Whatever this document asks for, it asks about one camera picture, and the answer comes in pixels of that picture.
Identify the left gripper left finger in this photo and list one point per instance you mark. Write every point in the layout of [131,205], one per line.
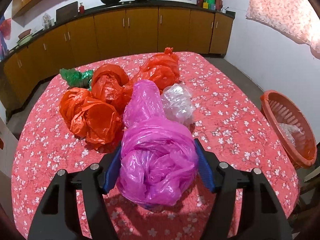
[57,214]

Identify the clear bubble wrap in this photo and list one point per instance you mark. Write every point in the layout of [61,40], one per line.
[289,130]

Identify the magenta plastic bag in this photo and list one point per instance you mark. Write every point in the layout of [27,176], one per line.
[158,156]

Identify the red plastic bag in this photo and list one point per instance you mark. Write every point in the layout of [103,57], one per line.
[112,85]

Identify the brown lower kitchen cabinets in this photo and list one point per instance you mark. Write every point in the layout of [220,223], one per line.
[107,32]

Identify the red plastic basket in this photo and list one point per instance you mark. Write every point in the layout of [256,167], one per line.
[277,108]

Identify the red floral tablecloth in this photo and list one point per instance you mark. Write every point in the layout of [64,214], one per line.
[227,123]

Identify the orange plastic bag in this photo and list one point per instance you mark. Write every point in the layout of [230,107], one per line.
[93,120]

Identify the small clear plastic bag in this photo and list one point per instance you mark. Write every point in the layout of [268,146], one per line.
[177,105]

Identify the green foil wrapper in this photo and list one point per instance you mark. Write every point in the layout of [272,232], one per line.
[76,78]

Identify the stacked bowls on counter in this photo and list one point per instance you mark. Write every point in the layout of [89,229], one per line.
[24,37]

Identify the glass jar on counter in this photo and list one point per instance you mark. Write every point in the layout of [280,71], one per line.
[46,21]

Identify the dark cutting board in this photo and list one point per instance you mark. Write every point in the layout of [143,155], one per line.
[67,12]

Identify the small red bottle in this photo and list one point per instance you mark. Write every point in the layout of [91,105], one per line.
[81,8]

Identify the pink floral hanging cloth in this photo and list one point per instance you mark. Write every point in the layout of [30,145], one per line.
[296,19]

